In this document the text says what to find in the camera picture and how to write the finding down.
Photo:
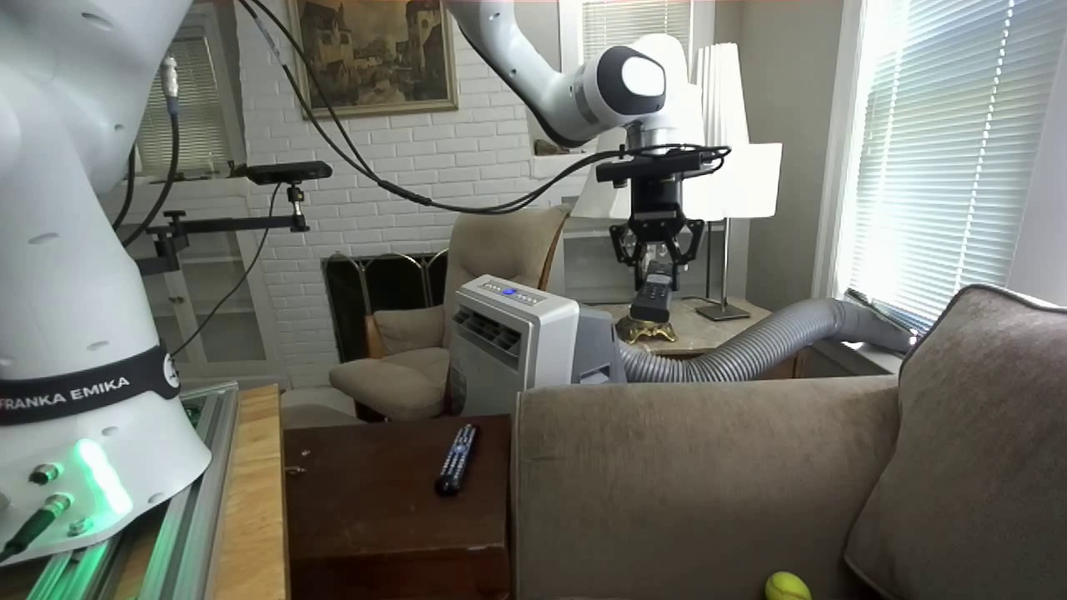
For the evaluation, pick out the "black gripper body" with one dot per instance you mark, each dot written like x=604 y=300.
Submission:
x=654 y=220

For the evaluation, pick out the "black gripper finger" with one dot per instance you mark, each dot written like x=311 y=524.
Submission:
x=629 y=253
x=686 y=249

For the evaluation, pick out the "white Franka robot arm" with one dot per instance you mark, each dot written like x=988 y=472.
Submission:
x=70 y=279

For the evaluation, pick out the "black remote with blue buttons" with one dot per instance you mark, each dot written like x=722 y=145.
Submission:
x=457 y=456

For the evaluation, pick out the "beige lamp table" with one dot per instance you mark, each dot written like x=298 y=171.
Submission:
x=703 y=332

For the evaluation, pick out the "white shade glass table lamp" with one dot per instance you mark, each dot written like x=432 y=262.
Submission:
x=687 y=110

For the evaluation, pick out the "white portable air conditioner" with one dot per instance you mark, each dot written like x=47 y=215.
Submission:
x=521 y=344

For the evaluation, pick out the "beige fabric sofa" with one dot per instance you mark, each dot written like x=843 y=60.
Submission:
x=687 y=501

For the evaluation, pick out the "beige armchair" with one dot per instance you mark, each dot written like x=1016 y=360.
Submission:
x=403 y=379

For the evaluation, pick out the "black fireplace screen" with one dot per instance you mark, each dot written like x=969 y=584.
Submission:
x=356 y=300

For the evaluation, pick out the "white window blinds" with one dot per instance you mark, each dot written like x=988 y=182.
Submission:
x=954 y=154

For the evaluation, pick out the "framed painting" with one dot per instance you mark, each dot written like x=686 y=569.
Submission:
x=378 y=55

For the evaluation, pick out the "beige sofa cushion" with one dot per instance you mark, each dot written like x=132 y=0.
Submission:
x=979 y=444

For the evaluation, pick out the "yellow tennis ball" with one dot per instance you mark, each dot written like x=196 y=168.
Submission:
x=790 y=589

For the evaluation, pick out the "dark brown wooden side table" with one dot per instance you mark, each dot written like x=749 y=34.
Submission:
x=378 y=512

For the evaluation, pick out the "white framed window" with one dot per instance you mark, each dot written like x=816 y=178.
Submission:
x=211 y=100

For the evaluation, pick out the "light wooden workbench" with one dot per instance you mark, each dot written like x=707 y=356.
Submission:
x=255 y=501

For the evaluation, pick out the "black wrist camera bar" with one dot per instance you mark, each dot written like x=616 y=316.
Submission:
x=670 y=165

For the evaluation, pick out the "black stereo camera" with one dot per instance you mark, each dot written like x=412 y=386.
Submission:
x=287 y=171

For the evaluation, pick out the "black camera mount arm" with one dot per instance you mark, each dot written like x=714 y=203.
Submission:
x=223 y=225

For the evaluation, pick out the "aluminium frame rail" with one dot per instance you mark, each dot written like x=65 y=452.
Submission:
x=196 y=521

